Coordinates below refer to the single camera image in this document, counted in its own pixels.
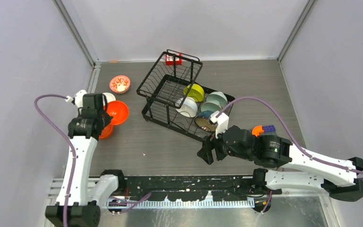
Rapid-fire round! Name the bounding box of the yellow-green bowl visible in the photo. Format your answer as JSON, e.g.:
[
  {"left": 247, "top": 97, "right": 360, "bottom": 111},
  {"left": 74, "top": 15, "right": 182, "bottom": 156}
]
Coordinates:
[{"left": 183, "top": 84, "right": 205, "bottom": 102}]

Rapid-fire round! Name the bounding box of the white bowl red floral pattern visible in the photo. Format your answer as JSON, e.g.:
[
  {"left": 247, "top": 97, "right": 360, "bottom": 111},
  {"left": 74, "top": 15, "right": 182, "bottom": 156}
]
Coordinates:
[{"left": 109, "top": 75, "right": 131, "bottom": 94}]

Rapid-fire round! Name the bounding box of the grey building block plate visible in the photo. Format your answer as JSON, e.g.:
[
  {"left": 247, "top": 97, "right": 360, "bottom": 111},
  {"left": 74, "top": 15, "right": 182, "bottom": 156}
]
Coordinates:
[{"left": 262, "top": 125, "right": 276, "bottom": 133}]

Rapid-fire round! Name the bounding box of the white ribbed bowl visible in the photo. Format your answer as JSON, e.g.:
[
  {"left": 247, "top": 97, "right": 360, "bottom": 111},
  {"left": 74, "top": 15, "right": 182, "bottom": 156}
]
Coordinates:
[{"left": 175, "top": 97, "right": 198, "bottom": 118}]

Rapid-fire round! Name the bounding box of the black wire dish rack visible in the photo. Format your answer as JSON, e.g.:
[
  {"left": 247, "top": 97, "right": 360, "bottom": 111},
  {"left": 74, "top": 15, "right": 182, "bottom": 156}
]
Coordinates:
[{"left": 137, "top": 49, "right": 236, "bottom": 149}]

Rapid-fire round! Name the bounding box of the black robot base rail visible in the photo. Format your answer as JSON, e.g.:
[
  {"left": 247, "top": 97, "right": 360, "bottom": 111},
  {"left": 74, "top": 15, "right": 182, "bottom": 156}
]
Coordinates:
[{"left": 112, "top": 175, "right": 269, "bottom": 201}]

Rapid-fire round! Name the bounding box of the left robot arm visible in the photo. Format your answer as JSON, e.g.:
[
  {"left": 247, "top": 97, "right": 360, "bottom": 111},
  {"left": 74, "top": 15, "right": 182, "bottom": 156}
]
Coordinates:
[{"left": 39, "top": 90, "right": 127, "bottom": 227}]

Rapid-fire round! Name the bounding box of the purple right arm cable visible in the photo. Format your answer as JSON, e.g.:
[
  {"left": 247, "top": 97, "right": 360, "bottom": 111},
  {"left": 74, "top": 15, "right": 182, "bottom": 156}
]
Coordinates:
[{"left": 216, "top": 96, "right": 363, "bottom": 214}]

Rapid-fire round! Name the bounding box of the red box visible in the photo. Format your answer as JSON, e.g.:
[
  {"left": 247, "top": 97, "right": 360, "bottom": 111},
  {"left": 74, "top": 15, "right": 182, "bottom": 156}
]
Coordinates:
[{"left": 165, "top": 54, "right": 183, "bottom": 66}]

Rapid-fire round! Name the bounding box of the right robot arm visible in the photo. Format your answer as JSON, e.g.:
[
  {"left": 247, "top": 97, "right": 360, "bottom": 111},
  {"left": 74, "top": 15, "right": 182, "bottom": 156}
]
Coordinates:
[{"left": 197, "top": 126, "right": 363, "bottom": 202}]

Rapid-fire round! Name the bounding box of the celadon bowl with flower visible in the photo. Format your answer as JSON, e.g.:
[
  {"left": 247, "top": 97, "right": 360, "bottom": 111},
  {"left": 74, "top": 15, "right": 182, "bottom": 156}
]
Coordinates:
[{"left": 200, "top": 100, "right": 222, "bottom": 112}]

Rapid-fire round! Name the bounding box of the dark blue glazed bowl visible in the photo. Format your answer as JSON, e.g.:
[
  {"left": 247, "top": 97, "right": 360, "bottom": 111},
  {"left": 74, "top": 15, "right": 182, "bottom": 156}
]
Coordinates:
[{"left": 194, "top": 110, "right": 216, "bottom": 132}]

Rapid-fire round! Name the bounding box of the orange curved block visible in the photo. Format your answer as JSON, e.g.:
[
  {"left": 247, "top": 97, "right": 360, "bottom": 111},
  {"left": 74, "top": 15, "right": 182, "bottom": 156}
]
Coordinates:
[{"left": 251, "top": 125, "right": 264, "bottom": 137}]

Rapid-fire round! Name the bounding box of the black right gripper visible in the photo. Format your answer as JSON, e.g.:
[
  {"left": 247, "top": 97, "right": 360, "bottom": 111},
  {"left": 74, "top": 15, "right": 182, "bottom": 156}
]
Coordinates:
[{"left": 197, "top": 122, "right": 253, "bottom": 164}]

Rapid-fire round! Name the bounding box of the mint textured bowl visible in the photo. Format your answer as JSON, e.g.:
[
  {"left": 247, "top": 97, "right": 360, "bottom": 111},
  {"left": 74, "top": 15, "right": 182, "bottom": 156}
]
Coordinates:
[{"left": 206, "top": 91, "right": 228, "bottom": 108}]

